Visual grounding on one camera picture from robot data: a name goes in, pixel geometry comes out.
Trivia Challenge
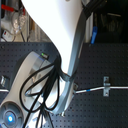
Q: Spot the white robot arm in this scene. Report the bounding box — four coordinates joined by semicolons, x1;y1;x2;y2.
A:
0;0;88;128

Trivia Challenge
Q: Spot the black perforated breadboard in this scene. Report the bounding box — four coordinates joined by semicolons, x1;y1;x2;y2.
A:
0;41;128;128

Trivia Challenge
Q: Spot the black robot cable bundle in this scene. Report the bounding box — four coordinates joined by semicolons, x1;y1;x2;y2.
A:
18;53;72;128

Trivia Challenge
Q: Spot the metal cable clip right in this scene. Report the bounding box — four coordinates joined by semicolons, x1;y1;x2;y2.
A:
103;76;111;97

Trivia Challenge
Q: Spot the metal cable clip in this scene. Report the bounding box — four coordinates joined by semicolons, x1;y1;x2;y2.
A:
103;76;111;97
0;76;9;92

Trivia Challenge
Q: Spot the blue handled tool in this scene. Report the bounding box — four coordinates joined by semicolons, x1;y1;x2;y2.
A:
91;26;98;44

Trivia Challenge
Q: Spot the white cable with blue marks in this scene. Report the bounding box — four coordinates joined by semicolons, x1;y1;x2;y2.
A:
73;86;128;95

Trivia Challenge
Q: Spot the metal cable clip left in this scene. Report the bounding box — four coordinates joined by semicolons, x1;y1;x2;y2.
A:
0;76;9;92

